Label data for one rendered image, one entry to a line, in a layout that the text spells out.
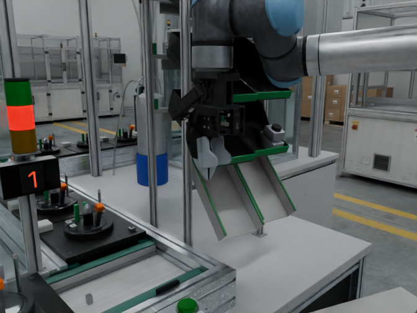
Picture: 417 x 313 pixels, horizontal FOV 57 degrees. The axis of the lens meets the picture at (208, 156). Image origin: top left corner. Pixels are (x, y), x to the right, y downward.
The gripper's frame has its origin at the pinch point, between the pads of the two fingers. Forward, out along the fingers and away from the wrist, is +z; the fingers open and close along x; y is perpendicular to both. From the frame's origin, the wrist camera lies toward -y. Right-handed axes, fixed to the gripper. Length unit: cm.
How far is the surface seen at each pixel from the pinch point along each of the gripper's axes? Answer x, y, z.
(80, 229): -9, -43, 24
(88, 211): -5.1, -44.4, 20.1
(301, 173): 140, -68, 43
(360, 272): 66, 5, 47
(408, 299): 46, 26, 37
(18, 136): -25.5, -29.8, -6.6
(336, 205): 301, -127, 124
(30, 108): -22.6, -29.7, -12.0
